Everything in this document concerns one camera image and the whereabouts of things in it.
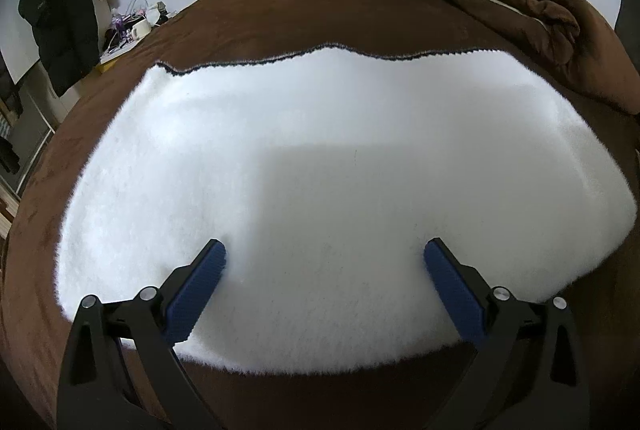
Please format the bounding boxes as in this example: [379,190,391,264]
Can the brown bed sheet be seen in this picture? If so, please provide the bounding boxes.
[0,0,640,430]

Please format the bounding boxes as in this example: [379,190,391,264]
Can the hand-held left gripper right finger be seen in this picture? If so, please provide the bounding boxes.
[423,238,591,430]

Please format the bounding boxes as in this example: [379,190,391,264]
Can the pile of cables and chargers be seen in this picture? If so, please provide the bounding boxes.
[102,0,176,55]

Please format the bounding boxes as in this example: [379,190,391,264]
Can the brown folded quilt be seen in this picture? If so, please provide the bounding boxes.
[402,0,640,115]

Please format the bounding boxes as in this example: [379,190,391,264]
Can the black long hooded coat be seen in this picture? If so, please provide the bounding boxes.
[17,0,113,98]

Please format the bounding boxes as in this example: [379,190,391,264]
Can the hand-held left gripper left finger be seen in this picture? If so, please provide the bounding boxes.
[57,238,227,430]

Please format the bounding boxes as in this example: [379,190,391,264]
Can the white clothes rack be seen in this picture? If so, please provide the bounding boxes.
[0,54,57,195]

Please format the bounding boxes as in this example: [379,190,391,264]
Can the yellow nightstand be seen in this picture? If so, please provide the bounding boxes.
[94,12,181,74]

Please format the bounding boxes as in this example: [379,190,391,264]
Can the white fluffy blanket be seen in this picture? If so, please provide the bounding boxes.
[56,42,638,376]

